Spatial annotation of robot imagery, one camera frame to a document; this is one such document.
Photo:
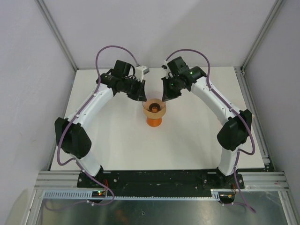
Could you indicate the front aluminium frame beam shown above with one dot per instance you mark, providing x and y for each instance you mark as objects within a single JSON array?
[{"x": 57, "y": 179}]

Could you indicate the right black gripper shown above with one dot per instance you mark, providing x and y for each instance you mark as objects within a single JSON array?
[{"x": 168, "y": 94}]

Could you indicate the grey slotted cable duct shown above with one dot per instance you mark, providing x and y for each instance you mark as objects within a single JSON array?
[{"x": 95, "y": 194}]

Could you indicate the right aluminium table rail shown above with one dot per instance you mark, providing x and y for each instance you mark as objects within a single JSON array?
[{"x": 249, "y": 101}]

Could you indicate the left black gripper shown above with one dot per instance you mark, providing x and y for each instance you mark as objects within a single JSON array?
[{"x": 139, "y": 94}]

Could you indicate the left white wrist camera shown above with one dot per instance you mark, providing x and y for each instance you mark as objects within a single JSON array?
[{"x": 140, "y": 72}]

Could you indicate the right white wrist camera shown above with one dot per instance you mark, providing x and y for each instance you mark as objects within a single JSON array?
[{"x": 165, "y": 66}]

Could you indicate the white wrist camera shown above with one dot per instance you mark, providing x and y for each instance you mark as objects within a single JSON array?
[
  {"x": 140, "y": 72},
  {"x": 165, "y": 66}
]

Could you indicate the orange glass carafe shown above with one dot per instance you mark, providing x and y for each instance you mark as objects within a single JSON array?
[{"x": 154, "y": 122}]

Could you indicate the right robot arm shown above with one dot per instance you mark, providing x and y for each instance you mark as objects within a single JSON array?
[{"x": 236, "y": 124}]

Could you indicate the clear glass dripper cone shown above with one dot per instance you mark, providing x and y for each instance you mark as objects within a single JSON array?
[{"x": 154, "y": 98}]

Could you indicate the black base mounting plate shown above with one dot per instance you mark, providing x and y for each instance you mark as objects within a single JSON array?
[{"x": 162, "y": 182}]

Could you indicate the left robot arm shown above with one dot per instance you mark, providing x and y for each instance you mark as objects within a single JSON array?
[{"x": 71, "y": 132}]

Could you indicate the left aluminium frame post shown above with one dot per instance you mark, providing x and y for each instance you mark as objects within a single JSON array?
[{"x": 56, "y": 33}]

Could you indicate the right aluminium frame post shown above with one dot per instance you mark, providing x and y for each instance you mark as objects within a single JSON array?
[{"x": 266, "y": 26}]

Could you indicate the aluminium frame post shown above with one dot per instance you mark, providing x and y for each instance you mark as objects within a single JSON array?
[
  {"x": 266, "y": 26},
  {"x": 56, "y": 33}
]

